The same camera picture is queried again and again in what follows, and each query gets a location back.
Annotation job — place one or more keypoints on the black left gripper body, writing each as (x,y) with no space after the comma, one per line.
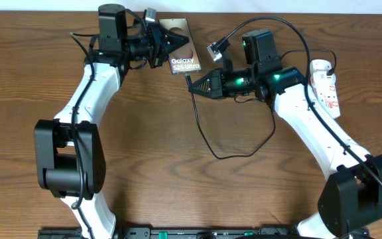
(158,44)

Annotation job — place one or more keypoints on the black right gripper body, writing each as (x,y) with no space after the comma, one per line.
(223,84)

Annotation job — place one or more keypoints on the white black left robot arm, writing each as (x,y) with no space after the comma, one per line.
(69,156)

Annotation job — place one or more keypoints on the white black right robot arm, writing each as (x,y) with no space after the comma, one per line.
(352,196)

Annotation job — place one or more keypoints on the white power strip socket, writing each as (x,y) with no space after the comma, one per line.
(322,80)

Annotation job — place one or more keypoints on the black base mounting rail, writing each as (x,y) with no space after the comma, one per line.
(165,233)

